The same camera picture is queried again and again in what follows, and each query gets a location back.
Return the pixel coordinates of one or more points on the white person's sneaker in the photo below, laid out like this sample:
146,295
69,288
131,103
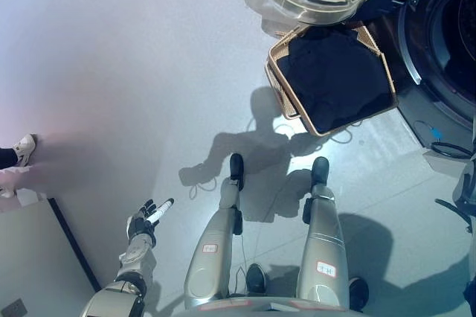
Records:
26,149
6,192

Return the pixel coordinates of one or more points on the grey wall socket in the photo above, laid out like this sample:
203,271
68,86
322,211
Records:
16,306

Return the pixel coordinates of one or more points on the small blue sticker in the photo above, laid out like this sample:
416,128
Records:
436,133

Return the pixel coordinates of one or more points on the grey front-load washing machine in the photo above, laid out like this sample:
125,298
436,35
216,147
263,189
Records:
409,53

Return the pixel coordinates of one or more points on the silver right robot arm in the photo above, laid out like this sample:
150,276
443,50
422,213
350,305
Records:
465,187

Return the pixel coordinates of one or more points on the black trouser leg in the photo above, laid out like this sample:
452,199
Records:
7,157

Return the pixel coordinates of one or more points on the black clothes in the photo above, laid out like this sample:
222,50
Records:
334,79

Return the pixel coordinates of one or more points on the black right robot foot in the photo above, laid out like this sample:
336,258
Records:
320,168

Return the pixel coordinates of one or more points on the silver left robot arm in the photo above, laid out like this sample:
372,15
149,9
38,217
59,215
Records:
134,257

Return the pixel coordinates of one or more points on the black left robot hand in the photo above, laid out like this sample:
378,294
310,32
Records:
143,225

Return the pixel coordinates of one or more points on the silver right robot leg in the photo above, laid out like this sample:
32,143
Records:
320,242

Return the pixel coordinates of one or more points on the large wicker laundry basket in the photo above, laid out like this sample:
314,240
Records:
282,90

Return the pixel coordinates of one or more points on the black left robot foot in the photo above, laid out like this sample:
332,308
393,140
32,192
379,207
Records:
236,166

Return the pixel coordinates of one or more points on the black robot foot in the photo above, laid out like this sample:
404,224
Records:
236,166
320,168

